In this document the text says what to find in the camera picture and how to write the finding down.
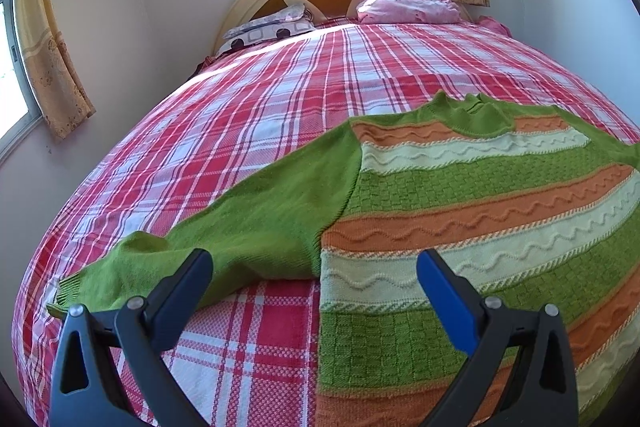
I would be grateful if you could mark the pink cloth beside bed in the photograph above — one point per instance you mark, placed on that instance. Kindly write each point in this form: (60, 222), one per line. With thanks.
(494, 25)

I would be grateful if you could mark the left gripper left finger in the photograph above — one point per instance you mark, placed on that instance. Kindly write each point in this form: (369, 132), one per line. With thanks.
(86, 388)

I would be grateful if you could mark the red white plaid bedspread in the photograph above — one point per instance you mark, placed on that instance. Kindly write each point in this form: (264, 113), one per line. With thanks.
(252, 358)

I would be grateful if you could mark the green orange striped knit sweater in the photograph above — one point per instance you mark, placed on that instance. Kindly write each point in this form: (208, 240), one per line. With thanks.
(528, 203)

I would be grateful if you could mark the white patterned pillow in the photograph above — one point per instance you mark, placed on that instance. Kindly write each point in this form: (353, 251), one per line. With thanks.
(292, 21)

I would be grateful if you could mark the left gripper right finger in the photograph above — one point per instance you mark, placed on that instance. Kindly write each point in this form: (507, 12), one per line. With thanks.
(541, 388)

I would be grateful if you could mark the pink pillow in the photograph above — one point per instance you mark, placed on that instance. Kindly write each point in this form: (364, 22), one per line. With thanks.
(434, 12)

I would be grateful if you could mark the yellow side window curtain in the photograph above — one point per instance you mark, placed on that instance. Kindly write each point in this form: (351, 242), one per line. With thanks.
(50, 71)

